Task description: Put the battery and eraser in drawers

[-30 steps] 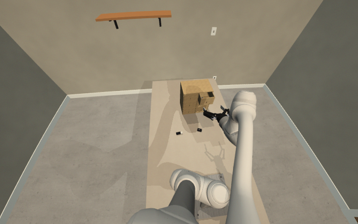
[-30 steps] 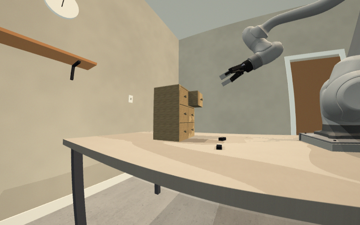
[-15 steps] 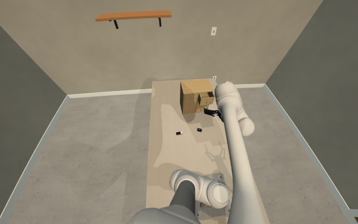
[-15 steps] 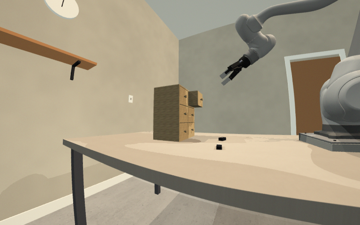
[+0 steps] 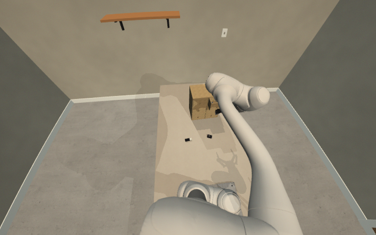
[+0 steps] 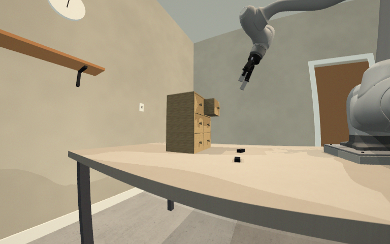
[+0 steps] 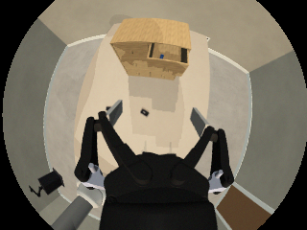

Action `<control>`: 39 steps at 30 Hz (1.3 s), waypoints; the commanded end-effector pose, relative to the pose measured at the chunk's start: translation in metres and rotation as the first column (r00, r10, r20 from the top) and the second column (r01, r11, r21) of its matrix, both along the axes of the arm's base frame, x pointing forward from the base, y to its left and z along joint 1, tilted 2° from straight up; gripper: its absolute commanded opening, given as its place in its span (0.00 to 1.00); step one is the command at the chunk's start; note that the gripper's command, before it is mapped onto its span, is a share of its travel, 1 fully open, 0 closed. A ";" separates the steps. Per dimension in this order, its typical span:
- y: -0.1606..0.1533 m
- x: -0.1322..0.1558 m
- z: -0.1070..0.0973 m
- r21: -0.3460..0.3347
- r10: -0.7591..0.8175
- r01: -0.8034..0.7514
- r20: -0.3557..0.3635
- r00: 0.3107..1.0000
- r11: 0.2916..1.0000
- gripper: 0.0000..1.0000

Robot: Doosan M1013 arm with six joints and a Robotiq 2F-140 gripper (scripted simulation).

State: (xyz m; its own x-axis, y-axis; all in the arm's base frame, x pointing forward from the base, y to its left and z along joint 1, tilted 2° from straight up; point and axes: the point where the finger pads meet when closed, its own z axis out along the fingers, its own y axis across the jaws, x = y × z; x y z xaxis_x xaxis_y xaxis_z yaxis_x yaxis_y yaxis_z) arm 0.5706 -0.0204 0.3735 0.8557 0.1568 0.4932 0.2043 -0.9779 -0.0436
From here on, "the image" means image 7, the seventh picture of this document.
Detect small wooden chest of drawers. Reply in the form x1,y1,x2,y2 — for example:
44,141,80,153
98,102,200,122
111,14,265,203
110,18,191,75

